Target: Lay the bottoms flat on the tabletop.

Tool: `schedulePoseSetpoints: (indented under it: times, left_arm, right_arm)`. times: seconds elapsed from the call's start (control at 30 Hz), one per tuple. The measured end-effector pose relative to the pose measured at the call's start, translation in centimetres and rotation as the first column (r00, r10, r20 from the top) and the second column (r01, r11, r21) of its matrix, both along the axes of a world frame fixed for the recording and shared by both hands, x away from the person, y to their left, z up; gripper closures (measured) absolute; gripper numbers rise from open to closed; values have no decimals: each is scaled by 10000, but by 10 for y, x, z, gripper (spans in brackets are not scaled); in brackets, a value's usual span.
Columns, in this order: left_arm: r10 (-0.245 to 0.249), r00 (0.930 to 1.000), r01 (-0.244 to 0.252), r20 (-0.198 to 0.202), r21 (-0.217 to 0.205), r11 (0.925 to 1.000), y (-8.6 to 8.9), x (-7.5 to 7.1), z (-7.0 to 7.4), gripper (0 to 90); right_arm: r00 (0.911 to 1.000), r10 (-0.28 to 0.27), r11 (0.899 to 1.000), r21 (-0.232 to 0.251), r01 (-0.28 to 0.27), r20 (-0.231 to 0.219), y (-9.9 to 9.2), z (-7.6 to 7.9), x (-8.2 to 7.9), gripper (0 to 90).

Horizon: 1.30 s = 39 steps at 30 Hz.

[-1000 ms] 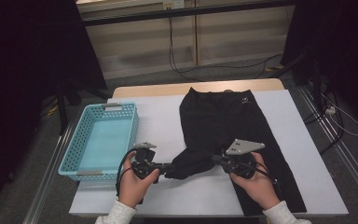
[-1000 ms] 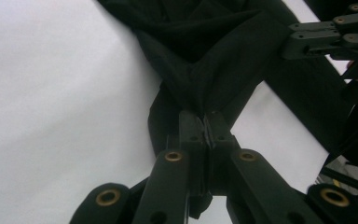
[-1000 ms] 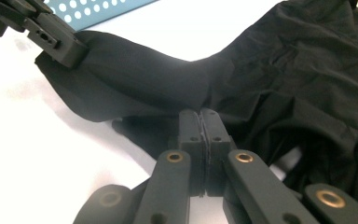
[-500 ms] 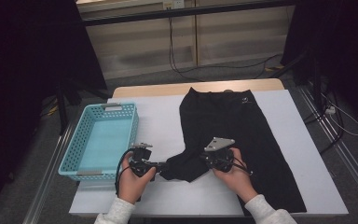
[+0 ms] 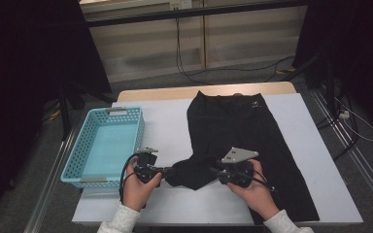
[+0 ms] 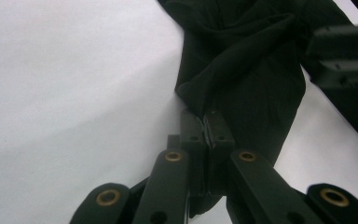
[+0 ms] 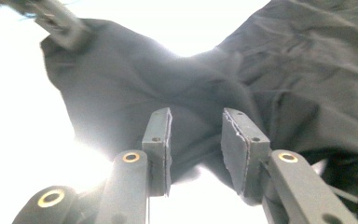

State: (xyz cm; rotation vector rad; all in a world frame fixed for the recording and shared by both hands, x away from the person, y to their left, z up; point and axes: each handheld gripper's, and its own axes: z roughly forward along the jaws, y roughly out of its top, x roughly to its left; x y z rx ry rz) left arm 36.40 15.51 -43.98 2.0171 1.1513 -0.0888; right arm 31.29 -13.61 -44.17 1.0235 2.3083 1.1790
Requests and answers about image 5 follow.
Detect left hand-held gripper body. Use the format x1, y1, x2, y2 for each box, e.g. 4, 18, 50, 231
132, 147, 167, 184

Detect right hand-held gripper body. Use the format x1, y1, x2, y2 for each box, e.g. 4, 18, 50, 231
218, 146, 259, 189

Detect light blue plastic basket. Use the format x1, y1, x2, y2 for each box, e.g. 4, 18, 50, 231
60, 106, 146, 188

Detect black pants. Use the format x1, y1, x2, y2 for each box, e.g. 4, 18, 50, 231
164, 90, 321, 226

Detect person's left hand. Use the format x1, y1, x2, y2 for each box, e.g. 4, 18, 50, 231
121, 157, 163, 214

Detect person's right hand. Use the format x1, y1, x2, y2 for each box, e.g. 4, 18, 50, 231
227, 158, 282, 221

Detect white table cover sheet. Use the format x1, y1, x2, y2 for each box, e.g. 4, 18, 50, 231
72, 92, 364, 226

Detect black metal stand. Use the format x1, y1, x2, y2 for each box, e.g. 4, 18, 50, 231
285, 52, 338, 111
57, 83, 118, 142

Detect black horizontal bar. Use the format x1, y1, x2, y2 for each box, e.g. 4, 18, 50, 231
85, 0, 309, 28

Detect wide black curtain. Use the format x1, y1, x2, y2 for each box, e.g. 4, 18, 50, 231
0, 0, 113, 224

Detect narrow black curtain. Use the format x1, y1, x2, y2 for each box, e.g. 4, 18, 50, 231
292, 0, 373, 137

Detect right hand-held gripper cable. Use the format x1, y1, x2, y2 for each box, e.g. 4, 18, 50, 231
237, 170, 277, 193

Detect hand-held gripper cable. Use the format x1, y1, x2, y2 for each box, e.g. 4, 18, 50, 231
119, 152, 141, 206
237, 170, 277, 193

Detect left hand-held gripper cable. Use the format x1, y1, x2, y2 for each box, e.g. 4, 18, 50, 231
119, 152, 141, 206

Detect aluminium floor rail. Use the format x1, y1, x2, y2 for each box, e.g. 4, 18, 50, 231
23, 129, 77, 233
310, 88, 373, 221

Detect black floor cable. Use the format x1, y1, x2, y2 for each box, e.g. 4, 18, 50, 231
315, 91, 360, 162

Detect black wall cable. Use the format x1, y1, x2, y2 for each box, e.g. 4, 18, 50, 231
174, 17, 295, 85

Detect white floor cable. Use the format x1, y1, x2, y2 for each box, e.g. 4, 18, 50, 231
334, 96, 373, 143

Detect white wall socket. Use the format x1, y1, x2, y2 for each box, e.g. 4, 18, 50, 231
169, 0, 193, 10

